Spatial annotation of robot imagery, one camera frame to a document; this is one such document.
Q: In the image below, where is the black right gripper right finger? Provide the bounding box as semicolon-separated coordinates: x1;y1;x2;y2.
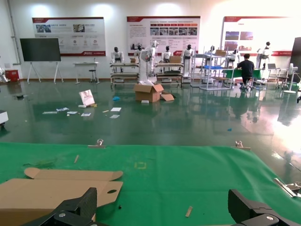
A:
228;188;301;226

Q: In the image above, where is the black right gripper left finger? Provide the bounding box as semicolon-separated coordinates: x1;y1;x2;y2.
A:
21;187;106;226

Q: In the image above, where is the white humanoid robot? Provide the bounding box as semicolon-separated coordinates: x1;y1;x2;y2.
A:
133;44;144;62
110;46;124;73
256;41;273;71
226;48;240;69
204;46;216;58
181;44;194;83
160;46;174;64

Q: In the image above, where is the black stool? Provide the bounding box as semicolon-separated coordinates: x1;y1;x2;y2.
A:
88;69;101;83

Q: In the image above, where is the dark tall panel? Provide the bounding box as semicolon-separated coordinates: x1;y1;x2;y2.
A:
291;37;301;84

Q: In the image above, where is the black screen on stand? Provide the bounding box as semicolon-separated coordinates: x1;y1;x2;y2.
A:
19;38;64;83

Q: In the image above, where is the large open cardboard box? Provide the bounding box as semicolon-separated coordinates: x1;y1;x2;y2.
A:
133;83;165;103

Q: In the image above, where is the person in black shirt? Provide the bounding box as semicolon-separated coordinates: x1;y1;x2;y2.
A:
237;53;255;85

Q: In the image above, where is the wheeled workbench rack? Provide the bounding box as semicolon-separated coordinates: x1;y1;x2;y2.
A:
109;61;141;89
154;62;184;88

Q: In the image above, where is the tall plastic-wrapped white robot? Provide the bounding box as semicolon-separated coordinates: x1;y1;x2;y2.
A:
137;40;158;86

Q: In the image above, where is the green panelled work table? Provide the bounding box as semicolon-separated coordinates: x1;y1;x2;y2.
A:
222;68;262;82

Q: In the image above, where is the white wheeled cabinet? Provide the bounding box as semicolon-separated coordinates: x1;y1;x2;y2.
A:
0;109;9;129

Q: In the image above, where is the white sign on floor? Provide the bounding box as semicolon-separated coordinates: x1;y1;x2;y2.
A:
79;89;95;106

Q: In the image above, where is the grey wall pipe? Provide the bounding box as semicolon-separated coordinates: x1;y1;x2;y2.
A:
8;0;21;64

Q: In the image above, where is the white desk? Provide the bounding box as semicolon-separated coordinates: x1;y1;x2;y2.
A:
72;61;100;84

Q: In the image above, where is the green tablecloth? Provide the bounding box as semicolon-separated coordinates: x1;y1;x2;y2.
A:
0;141;301;226

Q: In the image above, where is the info board with photo row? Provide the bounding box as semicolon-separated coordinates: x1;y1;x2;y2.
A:
127;16;201;56

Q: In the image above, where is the flat cardboard piece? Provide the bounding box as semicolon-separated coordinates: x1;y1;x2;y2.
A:
160;91;174;101

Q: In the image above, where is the red box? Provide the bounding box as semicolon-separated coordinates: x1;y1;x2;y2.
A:
4;69;19;82

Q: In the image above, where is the brown cardboard mailer box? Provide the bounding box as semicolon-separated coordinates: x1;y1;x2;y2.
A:
0;167;124;226

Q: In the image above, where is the info board with round icons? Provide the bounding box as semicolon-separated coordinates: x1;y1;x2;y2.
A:
32;16;106;57

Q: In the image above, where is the grey metal frame shelf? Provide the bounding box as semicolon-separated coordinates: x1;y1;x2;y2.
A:
190;53;235;91

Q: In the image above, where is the info board with dark photos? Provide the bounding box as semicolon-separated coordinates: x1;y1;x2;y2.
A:
222;16;294;57

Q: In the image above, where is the white pedestal fan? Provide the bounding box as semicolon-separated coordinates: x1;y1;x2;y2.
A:
283;63;299;95

